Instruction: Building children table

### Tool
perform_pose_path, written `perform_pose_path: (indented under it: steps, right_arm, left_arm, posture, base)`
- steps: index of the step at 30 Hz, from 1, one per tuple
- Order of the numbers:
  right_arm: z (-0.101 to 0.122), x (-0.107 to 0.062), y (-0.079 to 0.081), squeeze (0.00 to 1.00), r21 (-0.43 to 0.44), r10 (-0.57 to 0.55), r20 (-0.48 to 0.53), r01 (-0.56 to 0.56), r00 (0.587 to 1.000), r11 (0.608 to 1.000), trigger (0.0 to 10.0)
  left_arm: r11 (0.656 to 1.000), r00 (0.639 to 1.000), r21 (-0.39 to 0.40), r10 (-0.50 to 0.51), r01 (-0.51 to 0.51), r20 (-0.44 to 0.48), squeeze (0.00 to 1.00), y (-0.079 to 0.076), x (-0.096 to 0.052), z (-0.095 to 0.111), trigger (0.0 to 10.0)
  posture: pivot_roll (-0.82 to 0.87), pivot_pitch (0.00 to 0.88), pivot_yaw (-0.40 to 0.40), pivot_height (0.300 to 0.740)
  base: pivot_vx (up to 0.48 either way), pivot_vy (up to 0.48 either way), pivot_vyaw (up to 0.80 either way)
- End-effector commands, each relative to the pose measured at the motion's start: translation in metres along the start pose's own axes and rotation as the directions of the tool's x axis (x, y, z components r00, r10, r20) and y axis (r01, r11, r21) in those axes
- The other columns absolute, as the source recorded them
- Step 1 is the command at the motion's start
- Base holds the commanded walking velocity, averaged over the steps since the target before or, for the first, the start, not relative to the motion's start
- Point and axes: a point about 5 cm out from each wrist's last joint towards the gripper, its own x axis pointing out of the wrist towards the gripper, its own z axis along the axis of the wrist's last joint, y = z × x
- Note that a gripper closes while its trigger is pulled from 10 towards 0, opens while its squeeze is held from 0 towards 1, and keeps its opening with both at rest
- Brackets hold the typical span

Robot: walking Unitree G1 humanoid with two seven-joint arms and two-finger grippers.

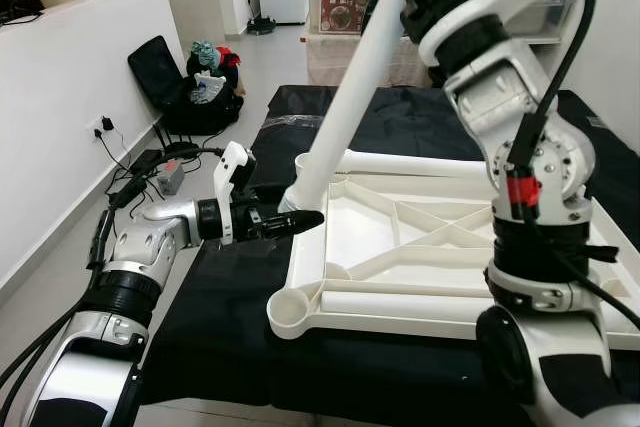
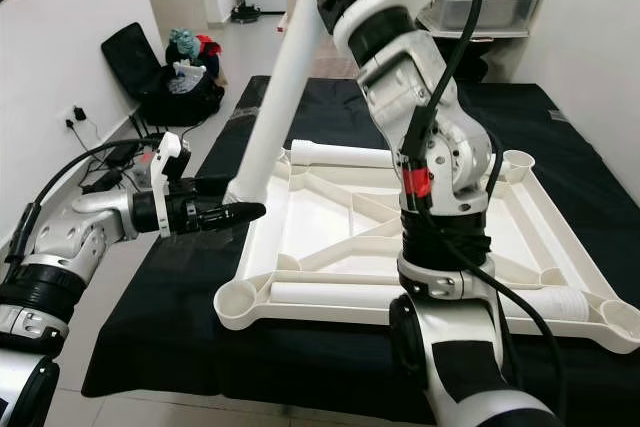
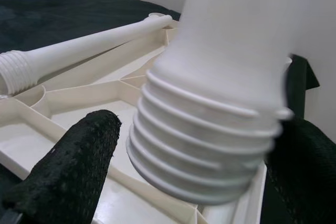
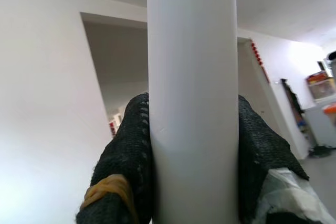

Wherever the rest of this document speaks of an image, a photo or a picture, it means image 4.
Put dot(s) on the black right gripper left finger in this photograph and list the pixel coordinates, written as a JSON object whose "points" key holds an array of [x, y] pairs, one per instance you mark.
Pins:
{"points": [[126, 150]]}

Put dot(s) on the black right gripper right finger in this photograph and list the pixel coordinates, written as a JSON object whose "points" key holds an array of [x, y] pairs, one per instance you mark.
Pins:
{"points": [[257, 142]]}

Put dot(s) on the white plastic table leg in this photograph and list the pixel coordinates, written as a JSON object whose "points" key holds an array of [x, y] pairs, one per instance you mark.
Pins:
{"points": [[194, 77]]}

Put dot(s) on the white shelf red items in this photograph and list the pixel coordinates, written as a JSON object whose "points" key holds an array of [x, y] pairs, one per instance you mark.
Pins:
{"points": [[114, 124]]}

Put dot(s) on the yellow rubber band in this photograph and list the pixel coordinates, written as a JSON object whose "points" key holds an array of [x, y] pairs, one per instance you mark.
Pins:
{"points": [[110, 182]]}

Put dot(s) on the dark hanging clothes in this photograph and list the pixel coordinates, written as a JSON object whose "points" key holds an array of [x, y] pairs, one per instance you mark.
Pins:
{"points": [[291, 100]]}

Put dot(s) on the white appliance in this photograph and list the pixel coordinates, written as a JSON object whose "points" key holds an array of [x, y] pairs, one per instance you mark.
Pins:
{"points": [[315, 127]]}

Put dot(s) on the black mop head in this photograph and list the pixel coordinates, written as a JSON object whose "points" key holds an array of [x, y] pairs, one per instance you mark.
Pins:
{"points": [[321, 151]]}

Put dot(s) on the clear storage box orange lid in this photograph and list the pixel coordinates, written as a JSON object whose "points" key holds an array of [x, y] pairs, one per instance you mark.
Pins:
{"points": [[330, 110]]}

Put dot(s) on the red hanging decoration strip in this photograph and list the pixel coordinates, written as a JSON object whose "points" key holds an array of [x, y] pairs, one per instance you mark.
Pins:
{"points": [[258, 58]]}

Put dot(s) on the clear box colourful contents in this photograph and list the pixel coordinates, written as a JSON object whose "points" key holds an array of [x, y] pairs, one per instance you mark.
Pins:
{"points": [[321, 87]]}

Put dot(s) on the grey bin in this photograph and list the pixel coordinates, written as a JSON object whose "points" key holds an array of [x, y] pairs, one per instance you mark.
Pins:
{"points": [[332, 64]]}

